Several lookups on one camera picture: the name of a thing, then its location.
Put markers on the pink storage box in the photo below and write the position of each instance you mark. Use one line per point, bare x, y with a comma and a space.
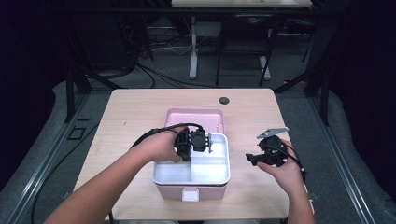
193, 116

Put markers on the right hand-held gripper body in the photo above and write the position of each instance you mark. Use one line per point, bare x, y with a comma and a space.
272, 149

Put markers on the person's left hand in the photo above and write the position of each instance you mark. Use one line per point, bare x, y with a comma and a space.
158, 146

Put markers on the person's right hand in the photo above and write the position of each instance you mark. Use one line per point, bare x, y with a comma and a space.
289, 177

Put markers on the white divided tray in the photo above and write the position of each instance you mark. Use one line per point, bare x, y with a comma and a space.
205, 169

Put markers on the black metal stand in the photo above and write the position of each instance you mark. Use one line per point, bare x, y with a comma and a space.
70, 93
325, 99

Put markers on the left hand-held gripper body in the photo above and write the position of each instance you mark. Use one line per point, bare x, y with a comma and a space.
197, 140

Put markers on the black metal chair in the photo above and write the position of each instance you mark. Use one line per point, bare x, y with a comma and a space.
249, 21

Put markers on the grey metal floor rail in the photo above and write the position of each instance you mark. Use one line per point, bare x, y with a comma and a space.
342, 165
43, 161

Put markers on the small grey metal clip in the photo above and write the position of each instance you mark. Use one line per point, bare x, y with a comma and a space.
313, 196

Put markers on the white-legged desk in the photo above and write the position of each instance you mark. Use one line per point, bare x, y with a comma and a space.
193, 62

